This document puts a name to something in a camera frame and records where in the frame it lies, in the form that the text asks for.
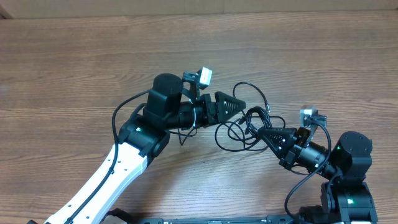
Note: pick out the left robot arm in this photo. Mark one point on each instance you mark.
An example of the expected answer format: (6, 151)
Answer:
(172, 103)

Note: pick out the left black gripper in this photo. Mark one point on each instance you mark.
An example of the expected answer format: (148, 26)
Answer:
(209, 119)

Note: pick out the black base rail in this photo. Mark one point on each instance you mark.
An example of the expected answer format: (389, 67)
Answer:
(118, 216)

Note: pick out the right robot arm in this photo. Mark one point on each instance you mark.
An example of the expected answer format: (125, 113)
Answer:
(345, 197)

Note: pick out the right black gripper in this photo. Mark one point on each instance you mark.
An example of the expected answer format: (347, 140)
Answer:
(287, 135)

